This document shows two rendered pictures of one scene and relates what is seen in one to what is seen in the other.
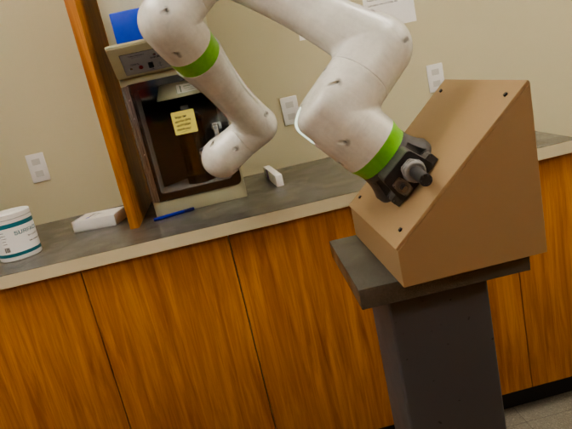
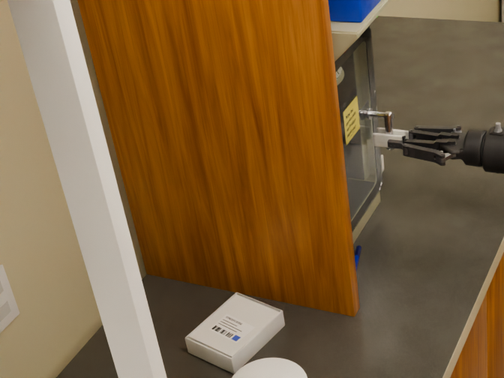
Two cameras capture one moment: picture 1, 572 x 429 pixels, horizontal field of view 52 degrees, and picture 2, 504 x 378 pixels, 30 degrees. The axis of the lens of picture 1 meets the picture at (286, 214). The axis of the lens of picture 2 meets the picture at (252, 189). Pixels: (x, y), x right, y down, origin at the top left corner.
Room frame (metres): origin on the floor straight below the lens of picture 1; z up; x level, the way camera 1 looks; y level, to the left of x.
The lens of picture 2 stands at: (1.16, 1.74, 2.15)
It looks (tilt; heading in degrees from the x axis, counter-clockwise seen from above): 32 degrees down; 306
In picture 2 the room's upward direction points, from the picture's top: 9 degrees counter-clockwise
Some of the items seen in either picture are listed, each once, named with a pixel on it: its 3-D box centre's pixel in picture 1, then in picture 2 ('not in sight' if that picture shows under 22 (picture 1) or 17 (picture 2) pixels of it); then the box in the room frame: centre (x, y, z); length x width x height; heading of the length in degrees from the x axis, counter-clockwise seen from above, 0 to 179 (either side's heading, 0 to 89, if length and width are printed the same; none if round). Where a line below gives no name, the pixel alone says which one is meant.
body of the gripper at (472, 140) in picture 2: not in sight; (463, 146); (1.77, 0.15, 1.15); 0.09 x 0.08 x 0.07; 4
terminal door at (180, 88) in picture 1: (184, 136); (349, 142); (1.96, 0.27, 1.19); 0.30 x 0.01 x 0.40; 94
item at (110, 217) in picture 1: (100, 219); (235, 331); (2.05, 0.65, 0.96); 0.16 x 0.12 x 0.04; 82
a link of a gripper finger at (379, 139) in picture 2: not in sight; (388, 141); (1.92, 0.18, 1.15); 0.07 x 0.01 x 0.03; 5
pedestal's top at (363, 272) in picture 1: (418, 254); not in sight; (1.14, -0.25, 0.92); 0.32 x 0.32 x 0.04; 2
